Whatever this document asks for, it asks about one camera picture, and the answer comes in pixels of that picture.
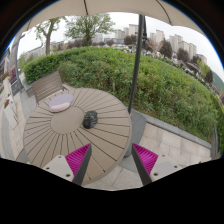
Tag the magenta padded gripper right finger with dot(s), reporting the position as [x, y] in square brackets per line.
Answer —
[150, 166]

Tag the dark umbrella pole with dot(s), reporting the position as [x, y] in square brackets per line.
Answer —
[137, 61]

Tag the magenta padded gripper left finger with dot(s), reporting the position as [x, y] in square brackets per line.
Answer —
[71, 167]

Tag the beige slatted garden chair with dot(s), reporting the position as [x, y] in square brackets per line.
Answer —
[47, 86]

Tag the round slatted patio table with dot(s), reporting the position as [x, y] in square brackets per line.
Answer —
[48, 134]

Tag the black computer mouse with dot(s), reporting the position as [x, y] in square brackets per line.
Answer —
[90, 119]

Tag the grey umbrella base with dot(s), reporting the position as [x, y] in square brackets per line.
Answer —
[138, 127]

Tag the beige patio umbrella canopy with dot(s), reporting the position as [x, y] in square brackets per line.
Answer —
[158, 9]

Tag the lavender mouse pad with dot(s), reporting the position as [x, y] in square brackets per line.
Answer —
[60, 103]

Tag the green hedge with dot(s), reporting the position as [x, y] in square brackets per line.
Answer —
[160, 90]

